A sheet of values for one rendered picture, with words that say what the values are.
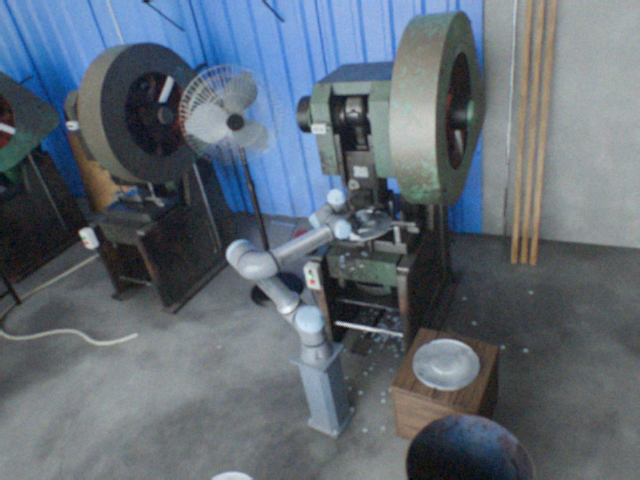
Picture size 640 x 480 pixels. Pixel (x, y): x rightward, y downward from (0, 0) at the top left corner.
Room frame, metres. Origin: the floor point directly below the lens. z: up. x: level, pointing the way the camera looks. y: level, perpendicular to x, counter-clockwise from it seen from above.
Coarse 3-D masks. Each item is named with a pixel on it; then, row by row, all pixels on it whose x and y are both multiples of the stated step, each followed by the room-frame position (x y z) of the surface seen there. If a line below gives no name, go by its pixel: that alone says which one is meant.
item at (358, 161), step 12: (360, 144) 2.31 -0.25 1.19; (348, 156) 2.29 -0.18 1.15; (360, 156) 2.25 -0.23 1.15; (348, 168) 2.29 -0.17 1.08; (360, 168) 2.26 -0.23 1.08; (360, 180) 2.26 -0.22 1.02; (372, 180) 2.23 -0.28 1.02; (360, 192) 2.23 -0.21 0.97; (372, 192) 2.23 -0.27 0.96; (384, 192) 2.30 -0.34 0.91; (360, 204) 2.24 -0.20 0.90; (372, 204) 2.21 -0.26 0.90
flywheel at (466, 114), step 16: (464, 64) 2.34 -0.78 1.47; (464, 80) 2.36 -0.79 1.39; (448, 96) 2.10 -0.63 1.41; (464, 96) 2.07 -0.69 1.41; (448, 112) 2.05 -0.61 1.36; (464, 112) 2.02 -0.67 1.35; (448, 128) 2.06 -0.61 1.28; (464, 128) 2.03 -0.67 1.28; (448, 144) 2.20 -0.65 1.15; (464, 144) 2.30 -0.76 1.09
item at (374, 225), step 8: (360, 216) 2.32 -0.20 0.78; (368, 216) 2.31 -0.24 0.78; (376, 216) 2.29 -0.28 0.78; (384, 216) 2.27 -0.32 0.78; (368, 224) 2.21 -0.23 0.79; (376, 224) 2.20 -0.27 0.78; (384, 224) 2.19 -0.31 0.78; (392, 224) 2.17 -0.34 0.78; (368, 232) 2.14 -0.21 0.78; (376, 232) 2.13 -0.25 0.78; (384, 232) 2.11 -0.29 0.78
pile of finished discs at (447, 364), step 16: (416, 352) 1.69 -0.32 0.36; (432, 352) 1.67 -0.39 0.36; (448, 352) 1.66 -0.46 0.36; (464, 352) 1.64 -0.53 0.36; (416, 368) 1.60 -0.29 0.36; (432, 368) 1.58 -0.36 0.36; (448, 368) 1.56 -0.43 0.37; (464, 368) 1.55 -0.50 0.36; (432, 384) 1.49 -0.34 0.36; (448, 384) 1.48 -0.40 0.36; (464, 384) 1.47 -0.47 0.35
